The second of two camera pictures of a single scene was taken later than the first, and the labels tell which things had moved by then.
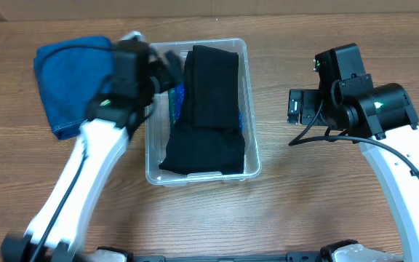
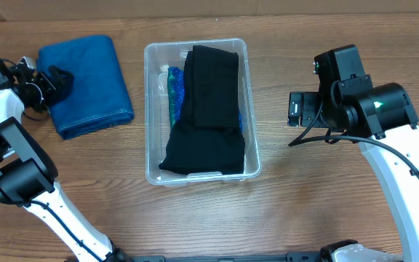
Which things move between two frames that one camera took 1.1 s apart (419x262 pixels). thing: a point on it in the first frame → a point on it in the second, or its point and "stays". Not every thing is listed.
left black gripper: [165, 66] → [52, 89]
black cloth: [211, 97] stays
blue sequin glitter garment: [176, 97] stays
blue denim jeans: [70, 73] stays
